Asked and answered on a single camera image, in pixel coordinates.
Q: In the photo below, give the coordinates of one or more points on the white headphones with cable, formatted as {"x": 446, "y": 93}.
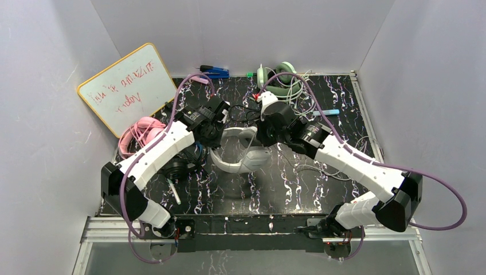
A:
{"x": 243, "y": 155}

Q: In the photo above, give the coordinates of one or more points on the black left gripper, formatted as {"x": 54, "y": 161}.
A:
{"x": 209, "y": 137}

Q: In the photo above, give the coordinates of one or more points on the light blue marker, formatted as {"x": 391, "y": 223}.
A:
{"x": 330, "y": 112}

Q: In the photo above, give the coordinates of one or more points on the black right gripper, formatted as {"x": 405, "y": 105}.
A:
{"x": 267, "y": 134}

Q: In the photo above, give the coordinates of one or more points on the black blue headphones with cable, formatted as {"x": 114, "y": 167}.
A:
{"x": 185, "y": 163}

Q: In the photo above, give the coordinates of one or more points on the yellow framed whiteboard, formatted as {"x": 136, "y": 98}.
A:
{"x": 137, "y": 85}

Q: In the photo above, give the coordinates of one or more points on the white green marker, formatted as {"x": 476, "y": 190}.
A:
{"x": 175, "y": 193}

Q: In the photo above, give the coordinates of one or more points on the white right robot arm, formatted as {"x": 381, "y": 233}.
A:
{"x": 394, "y": 197}

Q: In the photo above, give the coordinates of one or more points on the green headphones with cable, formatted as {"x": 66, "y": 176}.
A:
{"x": 287, "y": 88}

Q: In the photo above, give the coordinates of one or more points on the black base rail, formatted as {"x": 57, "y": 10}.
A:
{"x": 211, "y": 232}

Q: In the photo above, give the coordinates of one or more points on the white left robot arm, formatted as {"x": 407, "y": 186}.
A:
{"x": 122, "y": 184}

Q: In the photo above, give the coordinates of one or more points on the pink marker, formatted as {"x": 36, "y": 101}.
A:
{"x": 200, "y": 78}

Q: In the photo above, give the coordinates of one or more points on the pink headphones with cable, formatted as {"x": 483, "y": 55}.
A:
{"x": 143, "y": 131}

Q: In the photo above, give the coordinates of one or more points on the blue black marker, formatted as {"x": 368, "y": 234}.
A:
{"x": 214, "y": 72}

